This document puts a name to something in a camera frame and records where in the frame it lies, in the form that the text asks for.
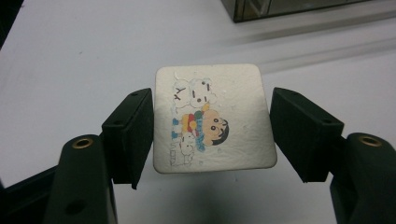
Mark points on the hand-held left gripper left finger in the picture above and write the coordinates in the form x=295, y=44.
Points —
x=127, y=137

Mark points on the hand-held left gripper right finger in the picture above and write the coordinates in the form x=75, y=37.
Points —
x=303, y=133

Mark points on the white cartoon print card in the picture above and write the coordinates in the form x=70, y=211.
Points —
x=236, y=124

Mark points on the smoked transparent drawer box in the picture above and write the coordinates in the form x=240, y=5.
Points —
x=289, y=9

